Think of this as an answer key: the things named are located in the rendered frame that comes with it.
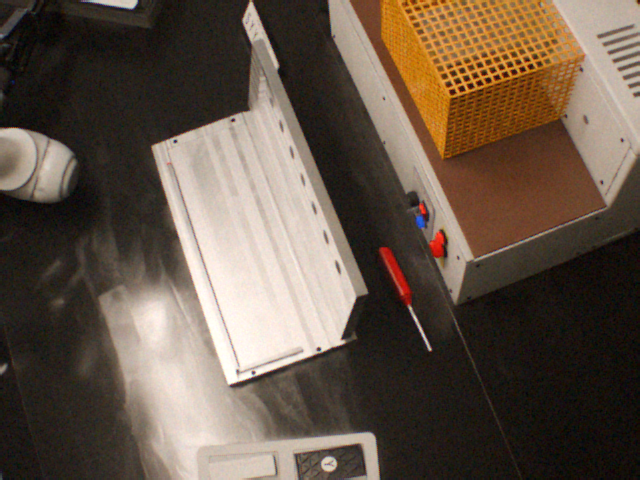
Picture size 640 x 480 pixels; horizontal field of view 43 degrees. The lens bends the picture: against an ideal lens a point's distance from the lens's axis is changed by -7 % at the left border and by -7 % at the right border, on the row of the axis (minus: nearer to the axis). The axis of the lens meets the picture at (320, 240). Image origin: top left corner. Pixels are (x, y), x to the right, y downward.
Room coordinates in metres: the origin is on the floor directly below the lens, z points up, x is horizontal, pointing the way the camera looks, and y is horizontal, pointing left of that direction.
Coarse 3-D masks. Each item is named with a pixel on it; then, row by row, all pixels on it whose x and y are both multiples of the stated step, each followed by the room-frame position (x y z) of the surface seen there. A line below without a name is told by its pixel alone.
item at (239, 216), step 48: (192, 144) 0.74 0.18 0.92; (240, 144) 0.72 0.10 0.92; (192, 192) 0.65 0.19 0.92; (240, 192) 0.64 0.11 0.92; (240, 240) 0.55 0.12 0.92; (288, 240) 0.54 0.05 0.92; (240, 288) 0.47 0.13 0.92; (288, 288) 0.46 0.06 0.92; (240, 336) 0.40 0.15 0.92; (288, 336) 0.38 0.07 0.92; (336, 336) 0.37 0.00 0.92
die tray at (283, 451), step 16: (208, 448) 0.23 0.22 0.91; (224, 448) 0.23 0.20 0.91; (240, 448) 0.22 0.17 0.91; (256, 448) 0.22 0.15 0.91; (272, 448) 0.22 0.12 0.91; (288, 448) 0.21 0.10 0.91; (304, 448) 0.21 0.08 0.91; (320, 448) 0.20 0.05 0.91; (368, 448) 0.19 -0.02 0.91; (208, 464) 0.21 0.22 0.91; (288, 464) 0.19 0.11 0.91; (368, 464) 0.17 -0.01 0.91
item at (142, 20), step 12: (0, 0) 1.19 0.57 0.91; (12, 0) 1.18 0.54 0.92; (24, 0) 1.16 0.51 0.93; (60, 0) 1.12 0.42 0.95; (72, 0) 1.10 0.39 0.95; (144, 0) 1.04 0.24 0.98; (156, 0) 1.07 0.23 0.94; (60, 12) 1.12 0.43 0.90; (72, 12) 1.11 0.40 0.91; (84, 12) 1.10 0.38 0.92; (96, 12) 1.08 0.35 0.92; (108, 12) 1.07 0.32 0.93; (120, 12) 1.06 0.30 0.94; (132, 12) 1.04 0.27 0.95; (144, 12) 1.03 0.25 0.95; (156, 12) 1.05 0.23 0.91; (132, 24) 1.05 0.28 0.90; (144, 24) 1.03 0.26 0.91
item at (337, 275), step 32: (256, 64) 0.77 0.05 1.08; (256, 96) 0.75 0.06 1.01; (288, 128) 0.63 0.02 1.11; (288, 160) 0.63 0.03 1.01; (288, 192) 0.59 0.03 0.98; (320, 192) 0.52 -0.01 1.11; (320, 224) 0.50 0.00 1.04; (320, 256) 0.47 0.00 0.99; (352, 256) 0.42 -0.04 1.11; (320, 288) 0.44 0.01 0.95; (352, 288) 0.37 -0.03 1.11; (352, 320) 0.36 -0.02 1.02
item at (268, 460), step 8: (264, 456) 0.20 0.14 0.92; (272, 456) 0.20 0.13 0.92; (216, 464) 0.20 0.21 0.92; (224, 464) 0.20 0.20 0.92; (232, 464) 0.20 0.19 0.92; (240, 464) 0.20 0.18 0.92; (248, 464) 0.20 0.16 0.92; (256, 464) 0.19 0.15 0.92; (264, 464) 0.19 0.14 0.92; (272, 464) 0.19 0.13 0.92; (216, 472) 0.19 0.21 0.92; (224, 472) 0.19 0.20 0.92; (232, 472) 0.19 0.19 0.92; (240, 472) 0.18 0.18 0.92; (248, 472) 0.18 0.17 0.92; (256, 472) 0.18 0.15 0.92; (264, 472) 0.18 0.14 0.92; (272, 472) 0.18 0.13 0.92
